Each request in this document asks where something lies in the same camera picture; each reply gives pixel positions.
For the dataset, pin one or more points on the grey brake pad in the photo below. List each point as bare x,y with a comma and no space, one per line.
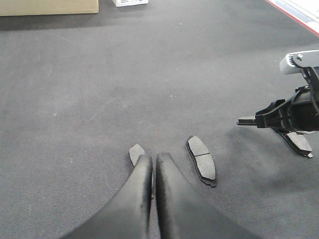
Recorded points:
134,153
203,161
297,141

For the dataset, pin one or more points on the white carton box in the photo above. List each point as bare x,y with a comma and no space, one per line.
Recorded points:
122,3

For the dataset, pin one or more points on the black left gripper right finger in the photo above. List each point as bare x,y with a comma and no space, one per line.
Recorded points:
183,213

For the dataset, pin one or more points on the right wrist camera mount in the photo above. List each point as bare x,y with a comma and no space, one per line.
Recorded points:
294,62

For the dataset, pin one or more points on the red white conveyor side rail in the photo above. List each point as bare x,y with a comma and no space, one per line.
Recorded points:
304,12

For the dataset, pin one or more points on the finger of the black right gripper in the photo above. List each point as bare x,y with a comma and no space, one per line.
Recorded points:
277,116

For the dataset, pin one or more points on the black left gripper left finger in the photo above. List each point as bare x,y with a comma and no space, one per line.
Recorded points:
126,215

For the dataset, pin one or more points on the cardboard box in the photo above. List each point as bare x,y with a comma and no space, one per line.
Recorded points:
47,7

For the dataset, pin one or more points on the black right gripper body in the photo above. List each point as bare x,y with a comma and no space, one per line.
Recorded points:
303,112

